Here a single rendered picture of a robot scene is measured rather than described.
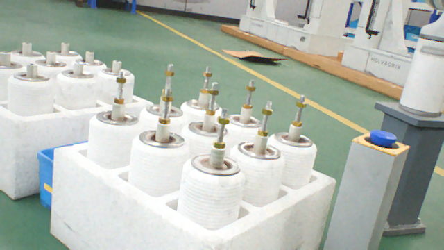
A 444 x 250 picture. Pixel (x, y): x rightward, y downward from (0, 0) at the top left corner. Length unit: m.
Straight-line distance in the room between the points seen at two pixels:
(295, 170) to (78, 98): 0.55
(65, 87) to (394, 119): 0.79
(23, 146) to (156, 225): 0.44
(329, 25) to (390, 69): 1.11
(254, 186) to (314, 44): 3.51
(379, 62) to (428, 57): 2.31
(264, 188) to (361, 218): 0.16
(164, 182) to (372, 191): 0.33
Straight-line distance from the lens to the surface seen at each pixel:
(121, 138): 0.77
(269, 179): 0.72
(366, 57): 3.50
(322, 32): 4.20
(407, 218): 1.19
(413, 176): 1.13
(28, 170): 1.03
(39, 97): 1.02
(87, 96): 1.09
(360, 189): 0.72
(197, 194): 0.62
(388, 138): 0.70
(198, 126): 0.81
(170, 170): 0.69
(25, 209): 1.01
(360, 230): 0.74
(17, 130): 0.98
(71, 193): 0.82
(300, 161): 0.81
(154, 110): 0.87
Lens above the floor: 0.50
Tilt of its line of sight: 17 degrees down
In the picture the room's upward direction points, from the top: 10 degrees clockwise
